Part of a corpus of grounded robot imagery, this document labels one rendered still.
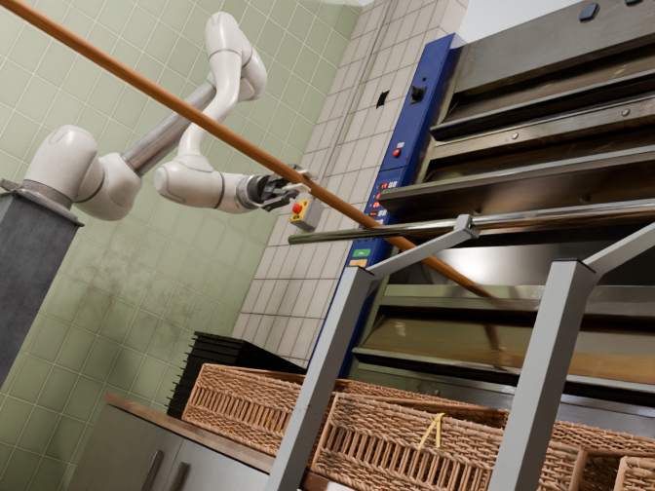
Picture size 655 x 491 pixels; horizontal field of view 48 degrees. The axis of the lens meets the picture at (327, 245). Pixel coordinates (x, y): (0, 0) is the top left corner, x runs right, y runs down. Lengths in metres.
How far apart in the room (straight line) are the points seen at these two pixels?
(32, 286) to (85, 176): 0.37
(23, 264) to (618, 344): 1.56
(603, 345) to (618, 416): 0.17
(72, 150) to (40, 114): 0.55
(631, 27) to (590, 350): 0.91
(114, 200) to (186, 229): 0.57
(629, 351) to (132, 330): 1.84
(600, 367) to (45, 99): 2.06
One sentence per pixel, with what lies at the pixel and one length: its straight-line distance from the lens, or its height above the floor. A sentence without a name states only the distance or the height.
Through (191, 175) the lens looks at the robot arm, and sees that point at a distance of 1.94.
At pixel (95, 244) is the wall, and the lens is 2.83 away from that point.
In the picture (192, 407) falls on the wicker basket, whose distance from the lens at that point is 1.92.
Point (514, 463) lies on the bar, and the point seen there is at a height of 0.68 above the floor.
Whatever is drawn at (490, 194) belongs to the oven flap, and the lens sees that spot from 1.98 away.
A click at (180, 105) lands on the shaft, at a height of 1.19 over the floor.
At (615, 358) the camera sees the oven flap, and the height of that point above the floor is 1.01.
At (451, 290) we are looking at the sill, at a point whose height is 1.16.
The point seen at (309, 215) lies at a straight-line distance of 2.81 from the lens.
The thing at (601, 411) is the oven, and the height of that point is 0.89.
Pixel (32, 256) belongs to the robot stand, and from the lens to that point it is 2.24.
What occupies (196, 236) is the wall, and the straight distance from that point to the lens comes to 2.97.
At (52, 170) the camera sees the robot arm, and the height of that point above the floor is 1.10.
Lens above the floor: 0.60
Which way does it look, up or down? 16 degrees up
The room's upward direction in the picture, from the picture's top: 21 degrees clockwise
